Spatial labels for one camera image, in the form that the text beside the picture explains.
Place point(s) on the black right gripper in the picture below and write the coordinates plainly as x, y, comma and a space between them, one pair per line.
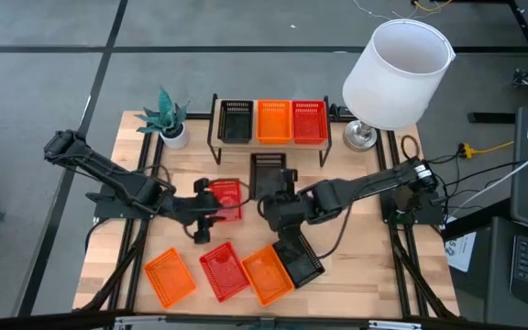
284, 211

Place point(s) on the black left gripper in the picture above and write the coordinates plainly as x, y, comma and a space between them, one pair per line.
195, 206

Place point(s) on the red slotted plastic basket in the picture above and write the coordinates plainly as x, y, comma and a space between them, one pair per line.
224, 272
310, 124
227, 192

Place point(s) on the black slotted plastic basket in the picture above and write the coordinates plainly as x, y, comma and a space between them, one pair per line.
305, 268
266, 176
235, 124

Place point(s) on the orange slotted plastic basket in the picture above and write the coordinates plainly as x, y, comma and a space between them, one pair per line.
274, 124
170, 277
266, 277

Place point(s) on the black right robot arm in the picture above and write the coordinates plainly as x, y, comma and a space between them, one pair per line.
360, 188

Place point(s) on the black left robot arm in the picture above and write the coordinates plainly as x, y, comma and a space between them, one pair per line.
108, 169

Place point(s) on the white plant pot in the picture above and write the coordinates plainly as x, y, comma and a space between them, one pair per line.
177, 139

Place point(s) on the silver lamp stand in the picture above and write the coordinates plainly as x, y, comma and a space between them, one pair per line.
360, 137

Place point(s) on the green artificial plant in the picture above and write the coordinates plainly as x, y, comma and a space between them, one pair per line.
165, 114

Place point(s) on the white lamp shade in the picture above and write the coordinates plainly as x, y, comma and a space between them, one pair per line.
383, 91

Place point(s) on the white printed paper sheet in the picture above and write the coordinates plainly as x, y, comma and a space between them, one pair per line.
463, 252

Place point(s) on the yellow power plug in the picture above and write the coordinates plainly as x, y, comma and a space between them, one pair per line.
468, 150

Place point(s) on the black side desk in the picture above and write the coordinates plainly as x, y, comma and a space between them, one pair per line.
498, 275

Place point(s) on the black floor stand foot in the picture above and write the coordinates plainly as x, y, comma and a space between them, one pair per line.
488, 117

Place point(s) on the wooden shelf with black frame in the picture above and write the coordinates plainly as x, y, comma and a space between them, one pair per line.
268, 146

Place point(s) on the black metal table frame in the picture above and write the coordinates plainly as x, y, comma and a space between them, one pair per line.
381, 158

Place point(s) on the black frame crossbar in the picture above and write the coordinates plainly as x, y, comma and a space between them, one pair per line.
39, 323

